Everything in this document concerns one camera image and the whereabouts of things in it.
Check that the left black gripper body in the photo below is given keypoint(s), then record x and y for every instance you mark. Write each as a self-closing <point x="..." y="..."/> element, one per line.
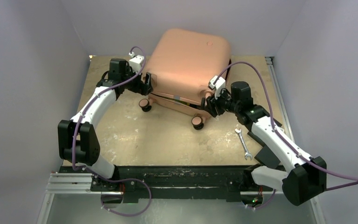
<point x="135" y="85"/>

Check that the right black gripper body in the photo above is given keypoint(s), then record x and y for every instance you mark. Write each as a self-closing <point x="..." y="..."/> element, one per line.
<point x="224" y="103"/>

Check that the pink suitcase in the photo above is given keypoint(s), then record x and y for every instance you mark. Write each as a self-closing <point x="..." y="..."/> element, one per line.
<point x="181" y="67"/>

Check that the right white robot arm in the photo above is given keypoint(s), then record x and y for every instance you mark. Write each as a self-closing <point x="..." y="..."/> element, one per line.
<point x="302" y="178"/>

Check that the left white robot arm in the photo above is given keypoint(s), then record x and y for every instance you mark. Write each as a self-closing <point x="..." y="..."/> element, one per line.
<point x="77" y="138"/>

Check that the silver wrench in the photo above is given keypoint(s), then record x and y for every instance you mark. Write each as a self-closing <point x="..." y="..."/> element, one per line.
<point x="247" y="154"/>

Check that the black foam pad lower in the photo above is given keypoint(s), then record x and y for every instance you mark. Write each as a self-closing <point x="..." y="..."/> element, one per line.
<point x="267" y="158"/>

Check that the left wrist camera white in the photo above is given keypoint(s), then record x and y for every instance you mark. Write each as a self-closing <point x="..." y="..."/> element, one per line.
<point x="136" y="62"/>

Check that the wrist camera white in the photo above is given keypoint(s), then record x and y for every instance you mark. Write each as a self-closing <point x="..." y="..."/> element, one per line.
<point x="217" y="84"/>
<point x="136" y="62"/>

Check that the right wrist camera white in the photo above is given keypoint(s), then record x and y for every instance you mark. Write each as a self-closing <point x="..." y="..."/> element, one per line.
<point x="217" y="84"/>

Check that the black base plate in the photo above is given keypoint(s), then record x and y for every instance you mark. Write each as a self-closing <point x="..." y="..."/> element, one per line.
<point x="181" y="182"/>

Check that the aluminium rail frame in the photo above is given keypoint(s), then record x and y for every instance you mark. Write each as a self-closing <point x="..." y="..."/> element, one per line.
<point x="68" y="181"/>

